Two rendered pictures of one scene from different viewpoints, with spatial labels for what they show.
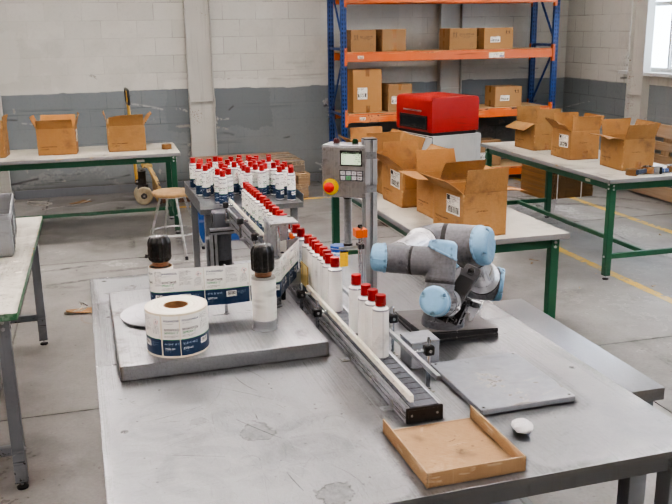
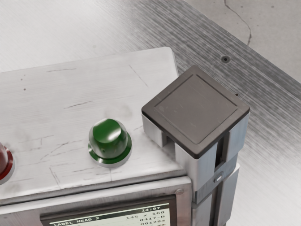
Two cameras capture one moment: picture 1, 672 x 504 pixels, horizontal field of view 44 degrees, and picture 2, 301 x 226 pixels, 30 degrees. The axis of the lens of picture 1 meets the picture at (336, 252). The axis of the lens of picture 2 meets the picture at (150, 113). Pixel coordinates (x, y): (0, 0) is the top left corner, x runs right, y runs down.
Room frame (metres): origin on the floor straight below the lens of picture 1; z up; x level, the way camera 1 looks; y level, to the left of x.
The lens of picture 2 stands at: (2.83, -0.04, 1.77)
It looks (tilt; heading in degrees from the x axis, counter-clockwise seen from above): 58 degrees down; 338
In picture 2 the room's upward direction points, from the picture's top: 6 degrees counter-clockwise
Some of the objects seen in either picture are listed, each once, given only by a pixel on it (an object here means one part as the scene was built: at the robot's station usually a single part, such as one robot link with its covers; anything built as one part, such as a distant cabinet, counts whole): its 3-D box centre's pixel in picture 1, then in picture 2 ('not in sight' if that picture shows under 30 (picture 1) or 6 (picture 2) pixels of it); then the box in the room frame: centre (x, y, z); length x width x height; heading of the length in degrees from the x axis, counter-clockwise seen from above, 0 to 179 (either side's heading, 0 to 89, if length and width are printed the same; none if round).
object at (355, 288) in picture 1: (356, 303); not in sight; (2.68, -0.07, 0.98); 0.05 x 0.05 x 0.20
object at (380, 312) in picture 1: (380, 325); not in sight; (2.46, -0.14, 0.98); 0.05 x 0.05 x 0.20
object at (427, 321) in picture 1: (443, 310); not in sight; (2.80, -0.37, 0.91); 0.15 x 0.15 x 0.10
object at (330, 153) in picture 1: (347, 169); (75, 191); (3.02, -0.05, 1.38); 0.17 x 0.10 x 0.19; 72
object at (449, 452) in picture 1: (450, 443); not in sight; (1.94, -0.29, 0.85); 0.30 x 0.26 x 0.04; 17
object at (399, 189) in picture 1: (409, 173); not in sight; (5.37, -0.49, 0.97); 0.45 x 0.38 x 0.37; 108
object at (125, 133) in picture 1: (128, 129); not in sight; (8.10, 1.98, 0.97); 0.48 x 0.47 x 0.37; 18
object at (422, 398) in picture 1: (336, 317); not in sight; (2.89, 0.00, 0.86); 1.65 x 0.08 x 0.04; 17
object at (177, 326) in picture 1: (177, 325); not in sight; (2.57, 0.52, 0.95); 0.20 x 0.20 x 0.14
